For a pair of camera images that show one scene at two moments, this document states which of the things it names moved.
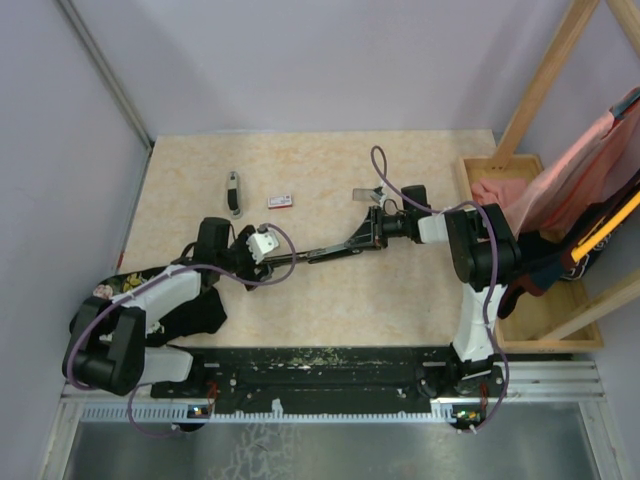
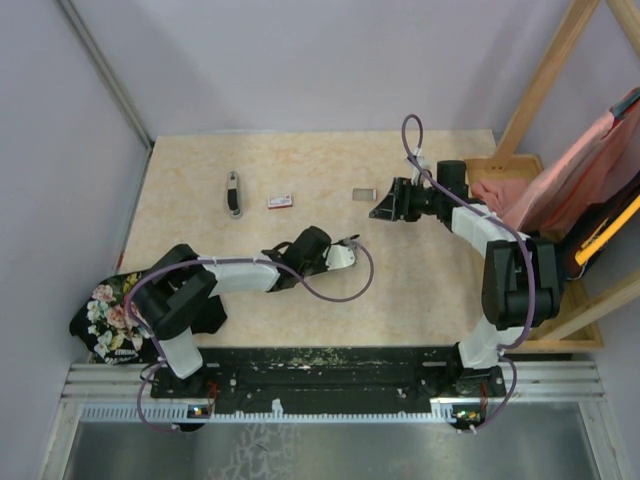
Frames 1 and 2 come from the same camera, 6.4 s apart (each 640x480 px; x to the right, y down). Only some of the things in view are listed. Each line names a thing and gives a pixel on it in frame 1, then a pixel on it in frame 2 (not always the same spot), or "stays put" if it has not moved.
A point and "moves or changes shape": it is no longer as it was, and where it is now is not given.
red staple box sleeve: (280, 201) stays put
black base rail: (338, 381) stays put
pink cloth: (575, 183) stays put
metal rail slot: (312, 256) moves or changes shape
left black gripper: (249, 272) → (322, 266)
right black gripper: (371, 232) → (398, 206)
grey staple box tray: (362, 194) stays put
